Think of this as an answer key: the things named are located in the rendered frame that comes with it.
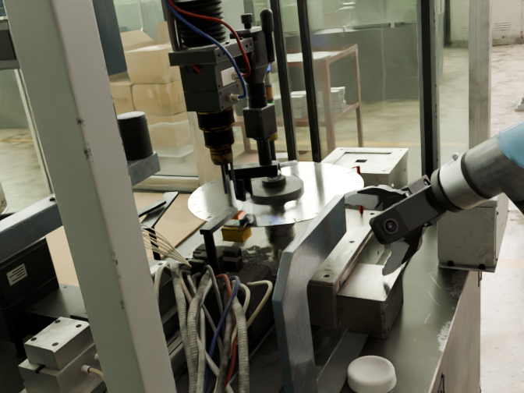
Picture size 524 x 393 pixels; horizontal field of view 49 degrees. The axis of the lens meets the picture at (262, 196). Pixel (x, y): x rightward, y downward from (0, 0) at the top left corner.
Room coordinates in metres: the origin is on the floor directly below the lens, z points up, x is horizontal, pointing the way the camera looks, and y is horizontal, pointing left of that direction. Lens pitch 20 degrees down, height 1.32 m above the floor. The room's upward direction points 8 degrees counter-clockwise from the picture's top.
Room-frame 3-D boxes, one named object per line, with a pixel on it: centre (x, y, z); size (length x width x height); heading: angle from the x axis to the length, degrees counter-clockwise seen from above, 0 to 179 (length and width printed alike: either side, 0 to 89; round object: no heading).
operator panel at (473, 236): (1.11, -0.44, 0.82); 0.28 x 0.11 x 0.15; 151
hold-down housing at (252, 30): (0.95, -0.01, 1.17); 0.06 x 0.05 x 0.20; 142
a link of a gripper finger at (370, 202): (0.91, -0.17, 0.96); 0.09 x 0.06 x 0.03; 46
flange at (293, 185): (1.03, -0.03, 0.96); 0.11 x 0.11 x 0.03
